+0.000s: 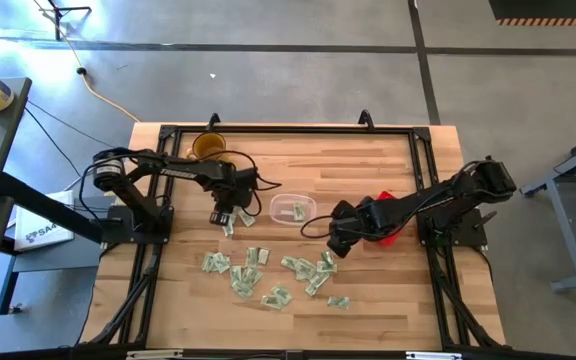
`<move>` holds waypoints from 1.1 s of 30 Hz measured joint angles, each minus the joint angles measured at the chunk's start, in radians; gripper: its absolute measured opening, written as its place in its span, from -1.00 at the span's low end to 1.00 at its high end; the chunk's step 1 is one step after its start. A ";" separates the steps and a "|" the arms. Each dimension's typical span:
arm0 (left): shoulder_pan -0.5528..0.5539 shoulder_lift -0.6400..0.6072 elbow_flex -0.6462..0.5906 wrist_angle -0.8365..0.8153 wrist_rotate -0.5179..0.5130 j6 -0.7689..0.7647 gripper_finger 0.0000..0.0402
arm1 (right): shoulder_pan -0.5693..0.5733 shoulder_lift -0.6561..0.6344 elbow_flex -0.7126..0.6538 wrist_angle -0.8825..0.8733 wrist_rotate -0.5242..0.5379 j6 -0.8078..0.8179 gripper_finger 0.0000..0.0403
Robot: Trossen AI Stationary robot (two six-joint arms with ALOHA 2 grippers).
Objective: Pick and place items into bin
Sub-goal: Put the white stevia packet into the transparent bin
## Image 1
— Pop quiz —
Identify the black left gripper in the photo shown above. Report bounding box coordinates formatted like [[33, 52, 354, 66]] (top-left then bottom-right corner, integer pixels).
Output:
[[209, 179, 249, 227]]

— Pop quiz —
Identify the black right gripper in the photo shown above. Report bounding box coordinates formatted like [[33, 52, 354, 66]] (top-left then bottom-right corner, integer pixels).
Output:
[[326, 199, 377, 259]]

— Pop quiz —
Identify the clear plastic container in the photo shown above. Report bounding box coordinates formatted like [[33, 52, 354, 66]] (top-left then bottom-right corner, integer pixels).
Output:
[[268, 193, 318, 227]]

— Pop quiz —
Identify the red plastic basket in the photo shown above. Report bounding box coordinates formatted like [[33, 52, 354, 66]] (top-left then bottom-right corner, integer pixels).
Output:
[[375, 190, 400, 249]]

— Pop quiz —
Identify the yellow ceramic mug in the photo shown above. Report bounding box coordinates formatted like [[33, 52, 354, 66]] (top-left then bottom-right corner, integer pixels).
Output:
[[186, 132, 229, 164]]

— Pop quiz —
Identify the white cardboard box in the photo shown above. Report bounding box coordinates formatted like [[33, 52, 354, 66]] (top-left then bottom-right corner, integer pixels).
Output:
[[13, 189, 75, 252]]

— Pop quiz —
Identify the grey metal table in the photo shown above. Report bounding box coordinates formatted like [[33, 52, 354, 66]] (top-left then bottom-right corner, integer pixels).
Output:
[[520, 127, 576, 292]]

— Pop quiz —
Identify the black tripod stand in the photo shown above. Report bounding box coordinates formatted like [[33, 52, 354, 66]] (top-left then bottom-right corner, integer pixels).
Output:
[[42, 0, 93, 41]]

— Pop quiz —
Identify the black mat with hazard stripes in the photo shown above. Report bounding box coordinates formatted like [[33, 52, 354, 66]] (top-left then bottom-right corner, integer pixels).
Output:
[[487, 0, 576, 27]]

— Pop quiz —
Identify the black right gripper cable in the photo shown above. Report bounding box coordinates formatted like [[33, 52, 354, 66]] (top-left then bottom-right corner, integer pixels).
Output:
[[299, 214, 337, 240]]

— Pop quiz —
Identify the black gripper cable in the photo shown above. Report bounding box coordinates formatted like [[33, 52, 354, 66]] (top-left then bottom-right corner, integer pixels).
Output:
[[299, 214, 337, 240], [207, 149, 283, 217]]

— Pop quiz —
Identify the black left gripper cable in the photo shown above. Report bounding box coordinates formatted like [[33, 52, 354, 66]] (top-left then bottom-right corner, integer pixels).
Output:
[[207, 149, 283, 217]]

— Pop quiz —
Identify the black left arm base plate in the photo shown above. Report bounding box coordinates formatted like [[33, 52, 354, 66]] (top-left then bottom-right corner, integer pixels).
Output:
[[100, 204, 175, 245]]

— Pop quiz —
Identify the black aluminium table frame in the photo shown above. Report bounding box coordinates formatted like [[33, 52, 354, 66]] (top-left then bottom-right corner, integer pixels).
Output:
[[80, 109, 507, 351]]

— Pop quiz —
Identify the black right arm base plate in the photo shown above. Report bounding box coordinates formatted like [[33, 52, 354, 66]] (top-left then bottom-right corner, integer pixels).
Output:
[[416, 207, 489, 249]]

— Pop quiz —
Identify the black floor cable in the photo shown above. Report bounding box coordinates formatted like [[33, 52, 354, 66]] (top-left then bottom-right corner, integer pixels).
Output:
[[24, 99, 129, 154]]

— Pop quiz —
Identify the yellow floor cable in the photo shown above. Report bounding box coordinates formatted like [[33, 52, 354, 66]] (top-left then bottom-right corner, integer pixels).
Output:
[[31, 0, 140, 123]]

